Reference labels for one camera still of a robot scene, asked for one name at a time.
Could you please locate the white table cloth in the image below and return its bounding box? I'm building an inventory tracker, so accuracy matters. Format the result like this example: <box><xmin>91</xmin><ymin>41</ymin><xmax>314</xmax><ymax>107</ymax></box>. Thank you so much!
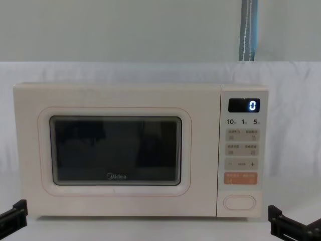
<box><xmin>0</xmin><ymin>215</ymin><xmax>321</xmax><ymax>241</ymax></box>

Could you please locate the cream microwave oven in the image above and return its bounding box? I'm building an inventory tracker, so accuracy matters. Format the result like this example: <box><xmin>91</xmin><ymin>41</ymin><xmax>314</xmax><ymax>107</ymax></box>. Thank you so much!
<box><xmin>13</xmin><ymin>82</ymin><xmax>269</xmax><ymax>222</ymax></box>

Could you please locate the oven control panel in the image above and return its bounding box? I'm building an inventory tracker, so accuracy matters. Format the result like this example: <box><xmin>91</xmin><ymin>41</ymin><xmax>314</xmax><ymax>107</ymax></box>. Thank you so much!
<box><xmin>217</xmin><ymin>85</ymin><xmax>269</xmax><ymax>218</ymax></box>

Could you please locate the white curtain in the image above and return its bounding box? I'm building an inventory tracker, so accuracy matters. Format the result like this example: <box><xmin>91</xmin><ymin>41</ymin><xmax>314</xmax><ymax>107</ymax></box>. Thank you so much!
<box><xmin>0</xmin><ymin>0</ymin><xmax>321</xmax><ymax>219</ymax></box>

